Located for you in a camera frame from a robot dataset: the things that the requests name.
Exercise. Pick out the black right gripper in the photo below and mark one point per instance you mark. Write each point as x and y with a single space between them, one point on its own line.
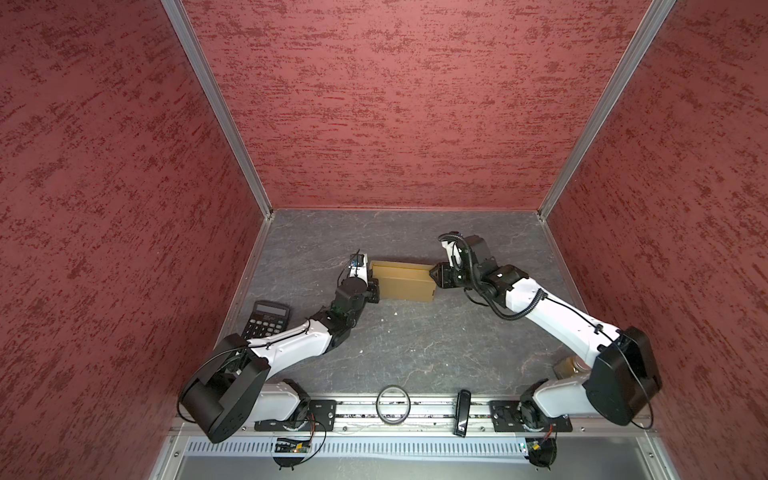
443 280

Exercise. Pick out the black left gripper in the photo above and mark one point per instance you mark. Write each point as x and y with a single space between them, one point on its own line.
374 291

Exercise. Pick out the brown cardboard box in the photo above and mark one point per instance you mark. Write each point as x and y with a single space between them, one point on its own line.
404 281

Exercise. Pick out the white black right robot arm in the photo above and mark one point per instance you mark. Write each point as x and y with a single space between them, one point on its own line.
622 375

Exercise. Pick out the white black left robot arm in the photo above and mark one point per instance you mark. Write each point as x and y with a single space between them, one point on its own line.
234 386

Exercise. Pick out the black desk calculator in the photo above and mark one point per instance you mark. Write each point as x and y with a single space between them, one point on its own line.
267 318

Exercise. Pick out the jar with pink lid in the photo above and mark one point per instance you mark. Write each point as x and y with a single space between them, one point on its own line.
571 366

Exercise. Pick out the black rectangular remote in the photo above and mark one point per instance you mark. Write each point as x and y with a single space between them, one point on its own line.
461 413

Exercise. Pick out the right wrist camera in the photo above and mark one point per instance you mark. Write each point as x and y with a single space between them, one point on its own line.
453 253

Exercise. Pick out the aluminium front frame rail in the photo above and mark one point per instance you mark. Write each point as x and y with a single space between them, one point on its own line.
367 416

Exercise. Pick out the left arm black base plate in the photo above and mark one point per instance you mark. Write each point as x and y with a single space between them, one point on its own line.
313 414

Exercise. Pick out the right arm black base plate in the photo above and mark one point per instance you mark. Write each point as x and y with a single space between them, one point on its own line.
512 416

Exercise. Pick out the right rear aluminium corner post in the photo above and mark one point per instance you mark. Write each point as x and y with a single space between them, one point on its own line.
647 30

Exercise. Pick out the aluminium corner post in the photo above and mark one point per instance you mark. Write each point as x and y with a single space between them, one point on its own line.
647 30
184 31

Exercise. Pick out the left rear aluminium corner post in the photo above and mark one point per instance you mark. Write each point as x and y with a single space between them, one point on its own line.
184 31

